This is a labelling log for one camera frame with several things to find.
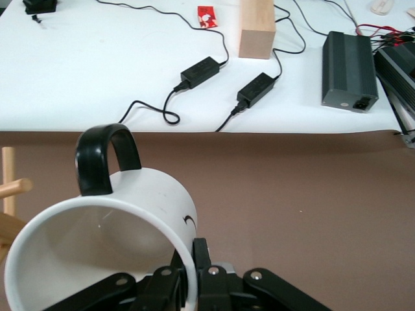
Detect black power adapter brick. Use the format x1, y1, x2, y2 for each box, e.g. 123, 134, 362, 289
236, 72, 279, 109
180, 56, 222, 90

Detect white mug black handle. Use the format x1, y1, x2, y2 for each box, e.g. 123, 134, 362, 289
3, 122, 199, 311

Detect brown table cover sheet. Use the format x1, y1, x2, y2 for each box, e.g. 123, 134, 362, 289
0, 129, 415, 311

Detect metal pole bracket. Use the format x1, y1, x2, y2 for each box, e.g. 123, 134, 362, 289
393, 129, 415, 145

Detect black ribbed power supply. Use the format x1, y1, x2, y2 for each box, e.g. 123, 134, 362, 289
373, 41, 415, 113

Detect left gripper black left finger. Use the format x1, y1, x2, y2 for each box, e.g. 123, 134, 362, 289
41, 253, 187, 311

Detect red wire bundle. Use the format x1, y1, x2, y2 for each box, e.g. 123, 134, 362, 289
354, 23, 415, 47

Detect wooden mug rack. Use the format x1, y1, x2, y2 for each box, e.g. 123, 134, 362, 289
0, 146, 34, 270

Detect red printed card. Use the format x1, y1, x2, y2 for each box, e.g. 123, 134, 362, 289
196, 5, 219, 29

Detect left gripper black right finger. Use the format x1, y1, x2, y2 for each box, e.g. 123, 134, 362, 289
193, 238, 332, 311

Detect black adapter cable with loop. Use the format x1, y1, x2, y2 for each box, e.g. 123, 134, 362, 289
117, 81, 189, 126

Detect light wooden block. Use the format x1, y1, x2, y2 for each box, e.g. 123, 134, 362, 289
238, 0, 277, 60

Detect grey ribbed power supply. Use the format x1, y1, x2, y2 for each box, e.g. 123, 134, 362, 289
321, 30, 379, 114

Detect small black device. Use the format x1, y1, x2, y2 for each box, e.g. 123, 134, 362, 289
22, 0, 59, 25

